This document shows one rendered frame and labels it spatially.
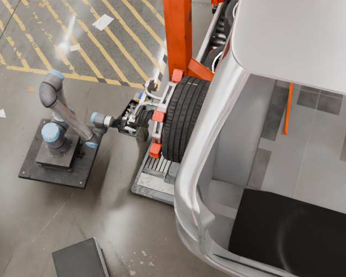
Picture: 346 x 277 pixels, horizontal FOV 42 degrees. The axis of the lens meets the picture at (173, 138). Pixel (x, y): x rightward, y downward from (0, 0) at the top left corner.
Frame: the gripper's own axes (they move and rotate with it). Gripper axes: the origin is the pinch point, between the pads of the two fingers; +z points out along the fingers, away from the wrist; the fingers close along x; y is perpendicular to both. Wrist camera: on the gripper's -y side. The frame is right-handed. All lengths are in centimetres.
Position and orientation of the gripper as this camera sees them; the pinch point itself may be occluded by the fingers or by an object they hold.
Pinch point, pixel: (135, 127)
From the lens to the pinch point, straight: 345.6
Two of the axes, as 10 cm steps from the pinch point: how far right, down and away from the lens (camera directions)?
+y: 0.5, 5.0, 8.6
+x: -3.3, 8.2, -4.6
